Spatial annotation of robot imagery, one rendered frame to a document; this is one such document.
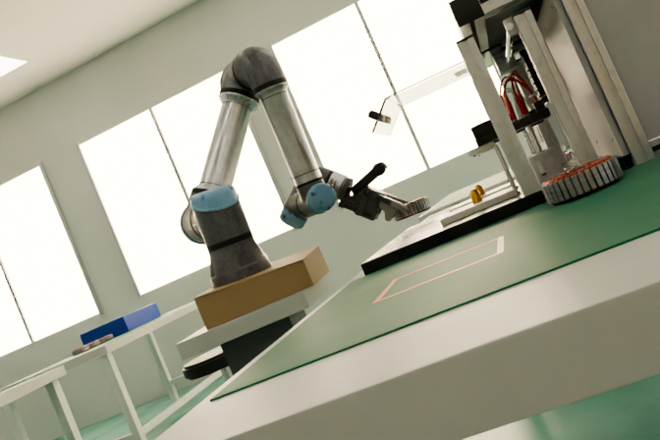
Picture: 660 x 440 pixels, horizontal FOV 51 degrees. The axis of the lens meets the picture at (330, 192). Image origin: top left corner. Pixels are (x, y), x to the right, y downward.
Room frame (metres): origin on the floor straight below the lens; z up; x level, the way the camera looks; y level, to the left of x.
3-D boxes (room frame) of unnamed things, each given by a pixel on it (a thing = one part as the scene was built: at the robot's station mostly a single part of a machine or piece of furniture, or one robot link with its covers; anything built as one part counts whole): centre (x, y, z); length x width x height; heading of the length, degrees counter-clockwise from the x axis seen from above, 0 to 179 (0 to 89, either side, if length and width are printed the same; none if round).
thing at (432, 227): (1.49, -0.30, 0.76); 0.64 x 0.47 x 0.02; 166
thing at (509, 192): (1.38, -0.26, 0.78); 0.15 x 0.15 x 0.01; 76
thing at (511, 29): (1.45, -0.46, 1.04); 0.62 x 0.02 x 0.03; 166
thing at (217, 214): (1.73, 0.27, 0.99); 0.13 x 0.12 x 0.14; 26
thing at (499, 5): (1.42, -0.60, 1.09); 0.68 x 0.44 x 0.05; 166
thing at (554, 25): (1.43, -0.54, 0.92); 0.66 x 0.01 x 0.30; 166
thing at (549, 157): (1.34, -0.40, 0.80); 0.08 x 0.05 x 0.06; 166
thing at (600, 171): (1.02, -0.34, 0.77); 0.11 x 0.11 x 0.04
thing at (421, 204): (1.93, -0.19, 0.81); 0.11 x 0.11 x 0.04
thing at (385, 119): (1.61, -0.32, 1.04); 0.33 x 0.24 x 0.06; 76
